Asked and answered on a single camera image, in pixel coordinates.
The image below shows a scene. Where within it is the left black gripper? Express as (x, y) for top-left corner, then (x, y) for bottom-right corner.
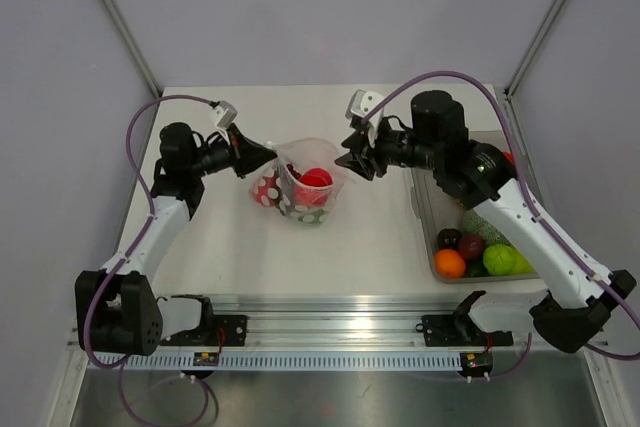
(188, 123), (277, 179)

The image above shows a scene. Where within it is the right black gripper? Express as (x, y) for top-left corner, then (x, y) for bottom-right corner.
(336, 116), (442, 182)

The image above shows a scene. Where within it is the clear dotted zip bag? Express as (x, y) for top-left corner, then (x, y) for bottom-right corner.
(249, 138), (347, 226)

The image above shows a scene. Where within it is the small red tomato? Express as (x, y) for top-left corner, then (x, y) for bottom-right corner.
(293, 185), (332, 208)

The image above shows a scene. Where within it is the green bell pepper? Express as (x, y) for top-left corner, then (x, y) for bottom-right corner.
(290, 208), (329, 226)

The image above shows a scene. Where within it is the dark grape bunch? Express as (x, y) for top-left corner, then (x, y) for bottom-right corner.
(285, 163), (301, 181)

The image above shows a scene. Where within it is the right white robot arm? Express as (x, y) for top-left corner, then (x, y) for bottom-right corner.
(336, 90), (637, 353)

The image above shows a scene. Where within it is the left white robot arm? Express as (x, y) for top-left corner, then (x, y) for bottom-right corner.
(75, 122), (276, 367)

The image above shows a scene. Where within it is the clear plastic food bin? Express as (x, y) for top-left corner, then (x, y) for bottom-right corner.
(410, 129), (544, 284)

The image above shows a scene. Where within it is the dark avocado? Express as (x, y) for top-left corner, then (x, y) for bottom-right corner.
(436, 228), (462, 250)

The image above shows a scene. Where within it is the orange fruit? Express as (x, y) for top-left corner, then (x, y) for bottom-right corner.
(434, 249), (466, 279)

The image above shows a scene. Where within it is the dark purple plum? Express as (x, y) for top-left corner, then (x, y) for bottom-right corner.
(457, 233), (486, 261)

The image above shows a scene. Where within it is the lime green fruit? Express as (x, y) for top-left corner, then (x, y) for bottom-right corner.
(483, 244), (517, 276)

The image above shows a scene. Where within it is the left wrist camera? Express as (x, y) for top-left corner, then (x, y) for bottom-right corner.
(210, 100), (237, 131)

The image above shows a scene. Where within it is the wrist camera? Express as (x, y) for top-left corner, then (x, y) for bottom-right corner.
(345, 90), (384, 147)
(210, 100), (237, 131)

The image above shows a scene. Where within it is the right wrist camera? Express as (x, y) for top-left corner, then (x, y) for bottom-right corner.
(345, 90), (384, 147)

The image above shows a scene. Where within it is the aluminium mounting rail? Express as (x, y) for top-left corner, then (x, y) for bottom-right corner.
(67, 296), (610, 351)

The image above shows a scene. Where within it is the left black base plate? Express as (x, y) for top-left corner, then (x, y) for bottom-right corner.
(160, 314), (248, 348)

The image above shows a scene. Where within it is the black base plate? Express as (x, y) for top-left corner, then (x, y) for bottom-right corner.
(160, 314), (248, 348)
(414, 313), (514, 348)

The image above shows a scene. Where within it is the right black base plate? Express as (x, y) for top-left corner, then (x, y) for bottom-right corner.
(414, 313), (514, 348)

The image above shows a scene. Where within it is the white slotted cable duct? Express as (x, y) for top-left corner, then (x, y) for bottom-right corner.
(126, 349), (462, 372)

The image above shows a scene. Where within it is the left aluminium frame post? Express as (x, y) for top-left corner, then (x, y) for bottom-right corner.
(98, 0), (163, 97)

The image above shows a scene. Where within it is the aluminium frame post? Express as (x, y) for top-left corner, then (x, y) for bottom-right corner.
(504, 0), (570, 101)
(98, 0), (163, 97)

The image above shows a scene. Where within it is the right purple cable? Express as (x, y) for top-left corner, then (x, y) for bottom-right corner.
(359, 70), (640, 382)

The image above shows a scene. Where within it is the right aluminium frame post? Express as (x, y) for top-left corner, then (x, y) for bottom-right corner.
(504, 0), (570, 101)

